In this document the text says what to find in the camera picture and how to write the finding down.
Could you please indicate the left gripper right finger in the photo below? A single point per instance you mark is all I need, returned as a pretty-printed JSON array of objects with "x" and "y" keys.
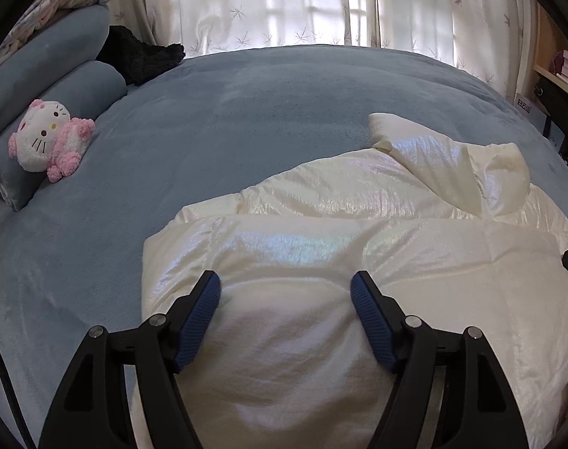
[{"x": 382, "y": 320}]

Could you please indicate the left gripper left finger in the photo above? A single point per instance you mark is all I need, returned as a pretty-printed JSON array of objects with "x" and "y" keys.
[{"x": 189, "y": 317}]

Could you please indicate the white puffer down coat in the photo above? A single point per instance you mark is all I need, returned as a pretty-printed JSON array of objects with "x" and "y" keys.
[{"x": 455, "y": 232}]

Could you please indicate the white labelled box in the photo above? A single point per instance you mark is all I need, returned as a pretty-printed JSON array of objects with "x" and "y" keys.
[{"x": 530, "y": 111}]

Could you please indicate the wooden shelf unit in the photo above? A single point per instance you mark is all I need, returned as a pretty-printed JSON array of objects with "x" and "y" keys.
[{"x": 548, "y": 78}]

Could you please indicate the blue fleece bed cover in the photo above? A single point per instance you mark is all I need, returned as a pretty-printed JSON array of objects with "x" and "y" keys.
[{"x": 72, "y": 257}]

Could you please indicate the pink white kitty plush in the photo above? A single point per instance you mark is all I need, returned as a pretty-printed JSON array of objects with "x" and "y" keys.
[{"x": 48, "y": 139}]

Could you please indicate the lower blue pillow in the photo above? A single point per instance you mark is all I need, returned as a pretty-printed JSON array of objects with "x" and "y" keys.
[{"x": 87, "y": 92}]

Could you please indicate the blue pillow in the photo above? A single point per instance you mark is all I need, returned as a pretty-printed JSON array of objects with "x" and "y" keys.
[
  {"x": 57, "y": 50},
  {"x": 87, "y": 92}
]

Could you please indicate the white floral curtain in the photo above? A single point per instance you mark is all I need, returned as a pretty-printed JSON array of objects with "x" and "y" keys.
[{"x": 493, "y": 40}]

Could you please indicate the black garment by pillows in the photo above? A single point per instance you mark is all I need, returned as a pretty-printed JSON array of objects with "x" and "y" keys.
[{"x": 137, "y": 61}]

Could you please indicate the upper blue pillow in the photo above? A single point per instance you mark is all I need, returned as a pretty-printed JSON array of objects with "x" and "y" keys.
[{"x": 57, "y": 50}]

